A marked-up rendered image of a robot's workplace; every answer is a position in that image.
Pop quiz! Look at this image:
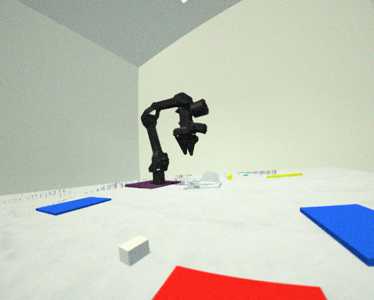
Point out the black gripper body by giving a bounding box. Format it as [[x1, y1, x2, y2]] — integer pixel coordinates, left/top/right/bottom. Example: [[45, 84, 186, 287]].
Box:
[[173, 118, 199, 142]]

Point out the blue flat rectangular block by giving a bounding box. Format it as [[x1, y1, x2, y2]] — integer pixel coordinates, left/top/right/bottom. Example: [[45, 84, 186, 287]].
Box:
[[299, 204, 374, 267]]

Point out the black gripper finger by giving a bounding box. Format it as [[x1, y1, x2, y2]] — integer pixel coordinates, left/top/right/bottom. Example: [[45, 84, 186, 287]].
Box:
[[188, 140, 198, 156], [175, 135, 191, 155]]

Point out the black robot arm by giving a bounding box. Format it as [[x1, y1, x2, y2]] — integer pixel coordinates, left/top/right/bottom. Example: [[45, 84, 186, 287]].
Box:
[[141, 92, 208, 185]]

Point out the red flat panel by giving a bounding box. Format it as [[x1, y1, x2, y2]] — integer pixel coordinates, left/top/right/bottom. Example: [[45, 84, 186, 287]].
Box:
[[152, 266, 327, 300]]

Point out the blue flat plate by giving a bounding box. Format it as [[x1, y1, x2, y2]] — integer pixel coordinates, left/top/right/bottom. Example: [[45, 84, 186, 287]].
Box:
[[36, 197, 111, 216]]

